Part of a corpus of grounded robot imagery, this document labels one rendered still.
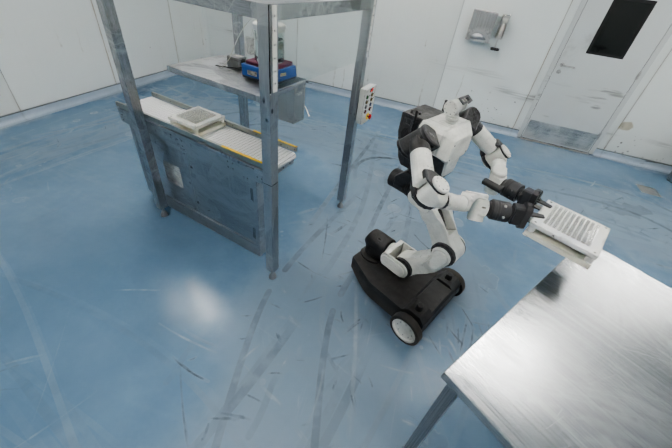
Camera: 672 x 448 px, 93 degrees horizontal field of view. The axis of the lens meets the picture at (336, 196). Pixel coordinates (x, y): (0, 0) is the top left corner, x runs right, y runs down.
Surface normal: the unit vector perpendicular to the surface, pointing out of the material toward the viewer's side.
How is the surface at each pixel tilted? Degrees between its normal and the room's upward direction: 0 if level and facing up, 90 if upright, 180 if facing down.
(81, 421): 0
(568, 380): 0
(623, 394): 0
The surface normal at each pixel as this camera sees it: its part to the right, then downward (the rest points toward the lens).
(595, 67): -0.36, 0.52
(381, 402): 0.11, -0.80
